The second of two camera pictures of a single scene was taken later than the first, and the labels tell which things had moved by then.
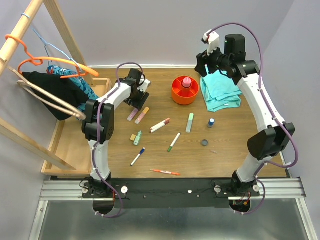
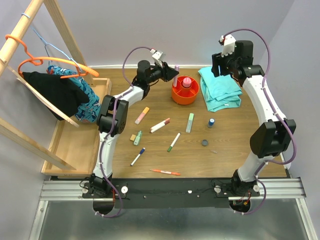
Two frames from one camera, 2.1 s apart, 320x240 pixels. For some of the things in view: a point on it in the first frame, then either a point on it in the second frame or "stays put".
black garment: (68, 89) stays put
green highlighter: (190, 123) stays put
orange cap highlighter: (142, 116) stays put
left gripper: (139, 103) → (167, 73)
